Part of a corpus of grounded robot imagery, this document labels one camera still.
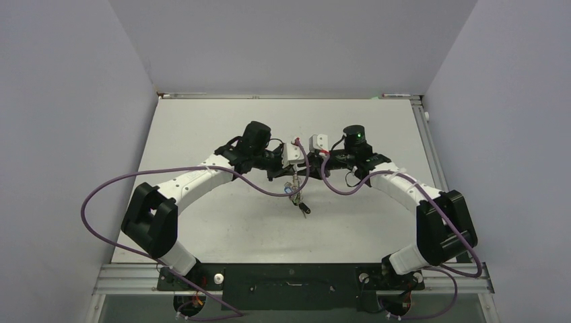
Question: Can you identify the black key tag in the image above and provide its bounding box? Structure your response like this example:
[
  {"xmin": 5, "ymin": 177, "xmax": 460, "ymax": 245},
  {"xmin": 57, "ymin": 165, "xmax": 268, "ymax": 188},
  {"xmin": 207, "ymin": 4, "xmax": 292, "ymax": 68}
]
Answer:
[{"xmin": 298, "ymin": 203, "xmax": 311, "ymax": 214}]

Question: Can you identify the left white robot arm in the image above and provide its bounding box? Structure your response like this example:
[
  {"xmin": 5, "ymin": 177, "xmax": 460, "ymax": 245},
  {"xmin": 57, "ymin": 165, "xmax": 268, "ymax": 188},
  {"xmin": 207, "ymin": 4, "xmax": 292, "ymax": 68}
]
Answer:
[{"xmin": 121, "ymin": 121, "xmax": 277, "ymax": 289}]

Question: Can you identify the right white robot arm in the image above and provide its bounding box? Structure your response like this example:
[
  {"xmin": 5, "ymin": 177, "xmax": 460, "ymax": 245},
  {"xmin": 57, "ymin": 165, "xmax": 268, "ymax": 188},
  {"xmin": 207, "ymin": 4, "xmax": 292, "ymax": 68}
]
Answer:
[{"xmin": 309, "ymin": 125, "xmax": 482, "ymax": 288}]

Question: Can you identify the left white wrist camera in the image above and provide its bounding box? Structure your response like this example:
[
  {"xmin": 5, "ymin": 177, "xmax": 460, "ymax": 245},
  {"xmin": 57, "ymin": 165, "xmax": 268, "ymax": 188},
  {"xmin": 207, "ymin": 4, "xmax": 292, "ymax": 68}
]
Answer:
[{"xmin": 281, "ymin": 141, "xmax": 305, "ymax": 169}]

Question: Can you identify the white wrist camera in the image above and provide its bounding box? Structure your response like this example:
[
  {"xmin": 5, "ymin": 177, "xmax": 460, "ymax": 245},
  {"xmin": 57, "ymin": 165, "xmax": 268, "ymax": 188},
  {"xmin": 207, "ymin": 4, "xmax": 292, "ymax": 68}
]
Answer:
[
  {"xmin": 308, "ymin": 134, "xmax": 329, "ymax": 153},
  {"xmin": 281, "ymin": 141, "xmax": 305, "ymax": 169}
]

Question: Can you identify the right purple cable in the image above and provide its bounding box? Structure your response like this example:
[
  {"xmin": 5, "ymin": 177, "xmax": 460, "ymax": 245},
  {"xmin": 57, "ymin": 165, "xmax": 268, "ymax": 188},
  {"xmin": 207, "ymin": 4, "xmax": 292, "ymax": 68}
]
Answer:
[{"xmin": 319, "ymin": 150, "xmax": 483, "ymax": 321}]

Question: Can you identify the purple cable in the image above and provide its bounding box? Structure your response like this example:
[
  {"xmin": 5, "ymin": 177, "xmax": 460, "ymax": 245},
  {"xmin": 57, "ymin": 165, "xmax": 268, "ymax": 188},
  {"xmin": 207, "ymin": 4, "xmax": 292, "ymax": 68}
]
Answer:
[
  {"xmin": 80, "ymin": 139, "xmax": 311, "ymax": 321},
  {"xmin": 319, "ymin": 150, "xmax": 483, "ymax": 321}
]

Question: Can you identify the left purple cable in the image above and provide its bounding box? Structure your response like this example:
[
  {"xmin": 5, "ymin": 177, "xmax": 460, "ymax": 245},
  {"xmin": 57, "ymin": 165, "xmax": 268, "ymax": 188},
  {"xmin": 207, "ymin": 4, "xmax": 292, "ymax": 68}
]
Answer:
[{"xmin": 80, "ymin": 139, "xmax": 311, "ymax": 321}]

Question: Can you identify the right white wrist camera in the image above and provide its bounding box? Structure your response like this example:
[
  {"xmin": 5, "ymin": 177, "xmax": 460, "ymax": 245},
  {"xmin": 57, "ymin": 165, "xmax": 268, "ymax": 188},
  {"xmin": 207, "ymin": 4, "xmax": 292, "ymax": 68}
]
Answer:
[{"xmin": 308, "ymin": 134, "xmax": 329, "ymax": 153}]

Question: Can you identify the aluminium right rail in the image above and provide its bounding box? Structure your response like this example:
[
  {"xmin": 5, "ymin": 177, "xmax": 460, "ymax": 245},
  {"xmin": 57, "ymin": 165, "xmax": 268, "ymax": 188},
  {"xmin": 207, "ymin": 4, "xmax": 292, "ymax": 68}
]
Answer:
[{"xmin": 410, "ymin": 96, "xmax": 449, "ymax": 192}]

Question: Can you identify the aluminium rail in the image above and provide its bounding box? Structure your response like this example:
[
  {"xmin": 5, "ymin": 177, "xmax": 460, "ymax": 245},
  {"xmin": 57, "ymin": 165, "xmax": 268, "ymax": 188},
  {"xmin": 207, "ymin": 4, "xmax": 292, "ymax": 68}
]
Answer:
[
  {"xmin": 92, "ymin": 262, "xmax": 495, "ymax": 296},
  {"xmin": 410, "ymin": 96, "xmax": 449, "ymax": 192}
]

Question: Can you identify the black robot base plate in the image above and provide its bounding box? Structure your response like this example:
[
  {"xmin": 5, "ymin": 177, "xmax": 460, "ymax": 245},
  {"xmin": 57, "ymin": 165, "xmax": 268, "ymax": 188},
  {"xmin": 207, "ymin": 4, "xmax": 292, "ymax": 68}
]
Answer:
[{"xmin": 186, "ymin": 263, "xmax": 425, "ymax": 311}]

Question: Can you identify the aluminium front rail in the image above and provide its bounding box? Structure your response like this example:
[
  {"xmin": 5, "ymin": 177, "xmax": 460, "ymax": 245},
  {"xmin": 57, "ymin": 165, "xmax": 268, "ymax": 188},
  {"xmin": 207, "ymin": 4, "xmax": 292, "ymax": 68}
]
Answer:
[{"xmin": 92, "ymin": 262, "xmax": 495, "ymax": 296}]

